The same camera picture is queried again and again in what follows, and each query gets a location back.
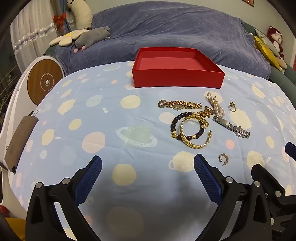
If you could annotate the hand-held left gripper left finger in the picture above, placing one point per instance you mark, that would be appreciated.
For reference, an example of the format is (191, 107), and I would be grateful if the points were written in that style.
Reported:
(89, 178)

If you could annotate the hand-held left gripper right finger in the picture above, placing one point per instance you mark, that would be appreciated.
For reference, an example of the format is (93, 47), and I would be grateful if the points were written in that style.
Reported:
(207, 178)

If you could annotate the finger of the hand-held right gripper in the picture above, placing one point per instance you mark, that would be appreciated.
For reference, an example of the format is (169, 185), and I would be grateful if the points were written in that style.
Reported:
(271, 180)
(291, 151)

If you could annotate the gold bangle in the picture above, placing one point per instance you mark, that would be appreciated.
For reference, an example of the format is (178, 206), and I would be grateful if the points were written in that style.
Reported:
(185, 140)

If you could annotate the silver link watch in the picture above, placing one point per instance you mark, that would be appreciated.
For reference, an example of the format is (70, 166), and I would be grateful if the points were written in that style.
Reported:
(225, 121)

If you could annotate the gold link watch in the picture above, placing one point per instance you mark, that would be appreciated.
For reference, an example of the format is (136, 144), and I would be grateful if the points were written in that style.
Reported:
(180, 104)

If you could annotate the gold hoop earring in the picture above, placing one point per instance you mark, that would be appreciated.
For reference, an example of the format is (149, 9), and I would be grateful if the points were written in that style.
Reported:
(159, 104)
(220, 158)

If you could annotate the red cardboard box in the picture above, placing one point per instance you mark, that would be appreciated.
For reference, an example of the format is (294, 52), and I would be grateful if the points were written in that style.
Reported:
(175, 76)

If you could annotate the planet print blue cloth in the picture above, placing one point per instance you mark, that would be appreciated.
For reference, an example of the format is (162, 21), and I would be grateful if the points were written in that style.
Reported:
(92, 120)

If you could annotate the green sofa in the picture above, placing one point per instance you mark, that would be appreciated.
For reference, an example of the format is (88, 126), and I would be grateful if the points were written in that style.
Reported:
(279, 78)

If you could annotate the brown pouch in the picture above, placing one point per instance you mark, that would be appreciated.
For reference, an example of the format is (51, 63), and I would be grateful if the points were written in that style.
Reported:
(20, 141)

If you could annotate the yellow cushion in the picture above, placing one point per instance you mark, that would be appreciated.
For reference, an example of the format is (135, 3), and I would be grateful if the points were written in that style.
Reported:
(266, 49)

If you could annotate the round wooden faced device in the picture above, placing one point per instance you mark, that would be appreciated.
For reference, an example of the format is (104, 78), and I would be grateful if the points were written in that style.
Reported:
(44, 81)

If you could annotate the red monkey plush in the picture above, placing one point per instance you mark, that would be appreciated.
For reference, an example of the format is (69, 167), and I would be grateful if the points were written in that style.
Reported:
(275, 37)

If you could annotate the grey plush animal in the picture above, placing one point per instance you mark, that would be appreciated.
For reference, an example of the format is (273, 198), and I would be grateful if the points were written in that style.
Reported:
(92, 37)

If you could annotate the flower shaped plush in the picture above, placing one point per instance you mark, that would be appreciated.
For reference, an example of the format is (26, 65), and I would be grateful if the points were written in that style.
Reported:
(67, 38)

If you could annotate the silver tinsel garland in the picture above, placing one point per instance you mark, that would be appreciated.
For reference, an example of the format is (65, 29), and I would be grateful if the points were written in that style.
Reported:
(34, 34)

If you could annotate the blue grey blanket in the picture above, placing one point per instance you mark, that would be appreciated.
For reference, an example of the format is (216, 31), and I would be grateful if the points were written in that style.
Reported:
(173, 27)

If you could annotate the red bow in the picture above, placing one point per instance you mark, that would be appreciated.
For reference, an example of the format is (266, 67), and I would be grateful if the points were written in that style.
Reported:
(60, 19)

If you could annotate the cream plush toy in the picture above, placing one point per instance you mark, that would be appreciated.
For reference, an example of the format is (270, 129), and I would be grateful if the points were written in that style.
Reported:
(81, 14)

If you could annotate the white curtain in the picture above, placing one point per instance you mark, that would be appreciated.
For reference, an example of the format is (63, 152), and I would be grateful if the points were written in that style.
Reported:
(27, 20)

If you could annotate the orange wall decoration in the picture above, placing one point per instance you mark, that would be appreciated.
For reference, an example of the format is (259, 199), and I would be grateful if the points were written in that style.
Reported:
(248, 2)

